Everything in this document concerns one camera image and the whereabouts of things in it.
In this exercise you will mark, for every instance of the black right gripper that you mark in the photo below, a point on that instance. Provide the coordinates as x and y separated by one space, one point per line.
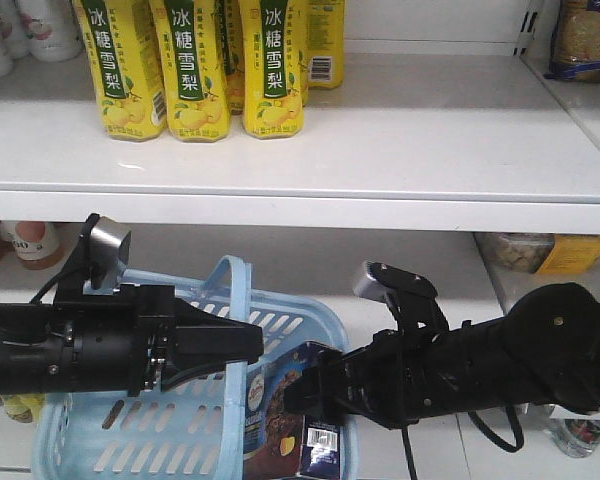
384 381

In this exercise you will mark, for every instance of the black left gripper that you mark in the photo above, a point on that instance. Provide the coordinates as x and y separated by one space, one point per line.
119 342

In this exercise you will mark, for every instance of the light blue plastic basket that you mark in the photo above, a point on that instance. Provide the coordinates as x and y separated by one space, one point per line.
191 432

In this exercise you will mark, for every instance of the blue chocolate cookie box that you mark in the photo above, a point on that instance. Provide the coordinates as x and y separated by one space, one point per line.
281 445

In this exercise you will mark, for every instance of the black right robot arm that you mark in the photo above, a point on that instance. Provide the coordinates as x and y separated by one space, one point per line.
545 350

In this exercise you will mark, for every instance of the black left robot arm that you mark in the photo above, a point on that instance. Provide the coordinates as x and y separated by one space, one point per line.
27 344

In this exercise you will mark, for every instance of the white orange drink bottle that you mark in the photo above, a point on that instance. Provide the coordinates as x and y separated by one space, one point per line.
36 243

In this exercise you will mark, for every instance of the clear cookie tub yellow label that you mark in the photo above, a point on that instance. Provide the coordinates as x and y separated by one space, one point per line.
536 253

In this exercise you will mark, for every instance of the white upper shelf left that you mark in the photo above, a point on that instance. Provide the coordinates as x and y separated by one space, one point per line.
411 142

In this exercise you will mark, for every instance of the glass jar on floor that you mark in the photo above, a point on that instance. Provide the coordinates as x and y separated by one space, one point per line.
576 438

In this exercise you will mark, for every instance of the white peach drink bottle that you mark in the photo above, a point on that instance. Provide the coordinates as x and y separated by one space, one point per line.
50 29

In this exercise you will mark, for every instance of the yellow grain snack bag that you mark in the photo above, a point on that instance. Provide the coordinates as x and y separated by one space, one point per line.
575 43

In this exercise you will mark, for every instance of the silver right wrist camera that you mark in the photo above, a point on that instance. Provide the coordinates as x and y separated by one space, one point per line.
410 297

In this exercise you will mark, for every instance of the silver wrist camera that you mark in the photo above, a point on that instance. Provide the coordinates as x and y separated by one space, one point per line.
410 297
107 249

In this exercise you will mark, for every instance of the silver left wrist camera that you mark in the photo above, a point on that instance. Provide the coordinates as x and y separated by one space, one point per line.
107 249

